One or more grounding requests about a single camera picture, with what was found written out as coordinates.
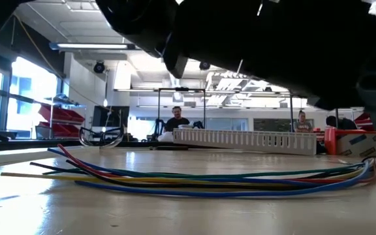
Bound bundle of coloured wires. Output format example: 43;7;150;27
56;143;376;184

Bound flat white plastic strip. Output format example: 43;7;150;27
0;146;89;171

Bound person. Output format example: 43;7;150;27
324;115;358;131
293;110;314;134
163;106;192;134

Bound black monitor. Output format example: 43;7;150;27
92;105;130;129

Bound clear safety glasses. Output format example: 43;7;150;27
78;125;125;150

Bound black background station frame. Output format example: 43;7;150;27
157;86;207;131

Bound long ceiling light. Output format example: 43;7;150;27
48;41;137;52

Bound white slotted wire duct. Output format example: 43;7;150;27
172;127;318;157

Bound bundle of thin wires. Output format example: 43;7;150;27
29;161;355;192

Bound wire shelf rack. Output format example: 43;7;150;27
34;93;88;140

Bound black cable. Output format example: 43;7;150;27
65;159;339;192

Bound red storage bin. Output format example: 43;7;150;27
37;122;82;138
37;104;86;125

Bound blue cable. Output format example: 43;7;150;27
46;147;322;184

